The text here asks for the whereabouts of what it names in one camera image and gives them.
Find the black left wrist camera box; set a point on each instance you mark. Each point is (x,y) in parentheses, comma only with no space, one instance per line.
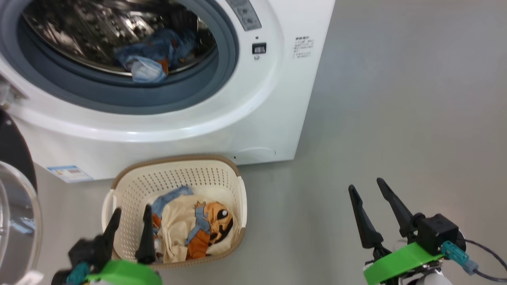
(83,251)

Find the cream garment with orange cartoon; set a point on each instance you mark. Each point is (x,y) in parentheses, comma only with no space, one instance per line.
(178,225)

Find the blue energy label sticker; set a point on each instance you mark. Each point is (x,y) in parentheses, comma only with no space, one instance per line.
(69,173)

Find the white front-load washing machine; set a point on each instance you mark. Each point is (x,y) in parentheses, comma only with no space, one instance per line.
(237,118)

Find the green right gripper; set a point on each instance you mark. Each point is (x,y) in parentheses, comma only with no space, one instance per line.
(400,263)

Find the grey caution sticker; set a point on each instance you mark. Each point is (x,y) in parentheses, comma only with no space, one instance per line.
(245,14)

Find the black round glass washer door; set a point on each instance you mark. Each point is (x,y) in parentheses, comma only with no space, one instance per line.
(16,206)

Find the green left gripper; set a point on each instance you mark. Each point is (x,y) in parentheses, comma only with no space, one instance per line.
(126,273)

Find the cream perforated laundry basket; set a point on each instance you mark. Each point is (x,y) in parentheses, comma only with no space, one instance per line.
(178,174)

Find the blue cartoon print garment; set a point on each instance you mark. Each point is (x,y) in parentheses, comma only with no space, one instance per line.
(158,51)

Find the black door latch socket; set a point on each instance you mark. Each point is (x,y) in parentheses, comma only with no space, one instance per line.
(259,48)

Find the stainless steel washing machine drum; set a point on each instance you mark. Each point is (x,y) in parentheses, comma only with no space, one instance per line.
(79,35)

